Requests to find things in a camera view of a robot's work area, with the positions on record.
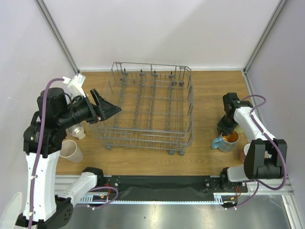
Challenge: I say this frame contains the black mounting base plate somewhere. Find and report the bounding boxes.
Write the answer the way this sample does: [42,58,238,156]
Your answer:
[105,176,248,202]

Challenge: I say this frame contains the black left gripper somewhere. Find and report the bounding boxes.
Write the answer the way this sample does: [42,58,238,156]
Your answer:
[59,87,122,127]

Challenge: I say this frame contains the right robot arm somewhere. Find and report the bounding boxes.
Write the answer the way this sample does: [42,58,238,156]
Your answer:
[211,93,287,192]

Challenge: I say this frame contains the blue butterfly mug orange inside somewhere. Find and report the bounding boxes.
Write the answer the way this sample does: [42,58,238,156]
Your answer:
[211,130,239,152]

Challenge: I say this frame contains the pale yellow mug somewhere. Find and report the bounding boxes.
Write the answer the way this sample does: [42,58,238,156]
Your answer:
[235,125,244,134]

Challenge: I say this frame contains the white plastic object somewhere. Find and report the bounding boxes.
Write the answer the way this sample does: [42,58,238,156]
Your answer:
[0,192,22,229]

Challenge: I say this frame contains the beige steel-lined tumbler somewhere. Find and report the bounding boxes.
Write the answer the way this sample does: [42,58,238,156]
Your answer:
[66,124,86,140]

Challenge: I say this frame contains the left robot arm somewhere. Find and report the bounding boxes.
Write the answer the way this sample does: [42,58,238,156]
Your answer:
[16,87,121,229]

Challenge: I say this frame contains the pink patterned mug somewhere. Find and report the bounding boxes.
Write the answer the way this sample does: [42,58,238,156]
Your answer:
[239,144,250,162]

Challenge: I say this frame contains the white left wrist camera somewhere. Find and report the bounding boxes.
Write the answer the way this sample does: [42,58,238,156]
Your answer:
[62,73,86,97]

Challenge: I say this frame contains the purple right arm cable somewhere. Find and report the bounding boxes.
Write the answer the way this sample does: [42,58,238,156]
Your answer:
[234,94,286,209]

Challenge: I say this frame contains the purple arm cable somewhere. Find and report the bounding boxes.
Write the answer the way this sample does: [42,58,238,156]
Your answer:
[27,77,65,227]
[234,94,286,209]

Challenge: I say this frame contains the aluminium rail with cable duct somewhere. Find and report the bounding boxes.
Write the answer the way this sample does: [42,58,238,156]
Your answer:
[54,175,294,206]

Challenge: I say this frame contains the grey wire dish rack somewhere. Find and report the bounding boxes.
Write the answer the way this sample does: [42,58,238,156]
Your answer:
[91,62,194,156]

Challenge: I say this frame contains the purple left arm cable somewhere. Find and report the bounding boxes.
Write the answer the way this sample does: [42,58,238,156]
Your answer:
[27,77,65,227]

